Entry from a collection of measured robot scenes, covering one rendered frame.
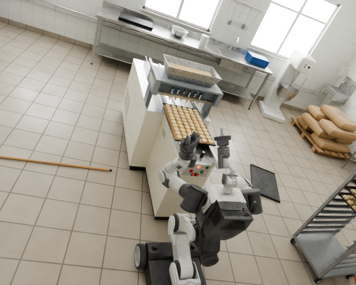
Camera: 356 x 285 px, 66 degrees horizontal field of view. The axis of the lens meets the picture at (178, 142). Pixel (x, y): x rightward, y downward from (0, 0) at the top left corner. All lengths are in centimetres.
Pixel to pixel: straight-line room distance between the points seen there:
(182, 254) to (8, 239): 135
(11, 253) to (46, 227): 31
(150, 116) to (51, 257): 149
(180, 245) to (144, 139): 120
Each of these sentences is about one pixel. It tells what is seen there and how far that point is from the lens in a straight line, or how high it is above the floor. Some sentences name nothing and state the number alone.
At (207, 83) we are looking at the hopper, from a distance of 281.
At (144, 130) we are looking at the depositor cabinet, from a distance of 286.
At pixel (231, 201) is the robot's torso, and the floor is 111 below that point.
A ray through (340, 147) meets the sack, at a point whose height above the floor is 25.
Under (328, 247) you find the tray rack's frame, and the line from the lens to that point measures 368.
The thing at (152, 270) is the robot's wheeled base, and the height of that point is 17.
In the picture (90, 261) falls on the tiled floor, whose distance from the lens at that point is 250.
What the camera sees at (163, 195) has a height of 38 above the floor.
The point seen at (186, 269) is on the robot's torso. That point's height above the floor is 34.
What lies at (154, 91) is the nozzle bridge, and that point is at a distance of 263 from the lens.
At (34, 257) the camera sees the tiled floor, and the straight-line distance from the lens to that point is 251.
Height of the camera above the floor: 218
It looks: 33 degrees down
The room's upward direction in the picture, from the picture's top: 23 degrees clockwise
